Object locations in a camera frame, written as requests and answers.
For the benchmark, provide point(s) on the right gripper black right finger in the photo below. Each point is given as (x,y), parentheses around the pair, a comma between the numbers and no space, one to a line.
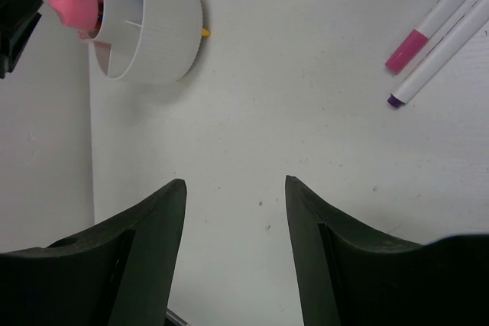
(349,273)

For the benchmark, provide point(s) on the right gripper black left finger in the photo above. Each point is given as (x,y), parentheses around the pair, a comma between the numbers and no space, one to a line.
(117,272)

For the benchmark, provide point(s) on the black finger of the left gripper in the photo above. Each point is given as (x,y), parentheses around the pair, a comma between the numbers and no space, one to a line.
(19,18)

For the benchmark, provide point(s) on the pink glue bottle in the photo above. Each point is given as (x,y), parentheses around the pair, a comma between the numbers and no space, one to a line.
(84,15)

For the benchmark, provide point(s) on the purple capped white pen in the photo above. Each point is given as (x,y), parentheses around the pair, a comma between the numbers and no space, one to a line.
(444,50)

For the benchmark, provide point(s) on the pink capped white pen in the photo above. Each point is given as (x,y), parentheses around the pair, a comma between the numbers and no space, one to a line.
(421,34)

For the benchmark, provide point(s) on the white round divided container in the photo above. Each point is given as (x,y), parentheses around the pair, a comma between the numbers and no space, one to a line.
(147,41)

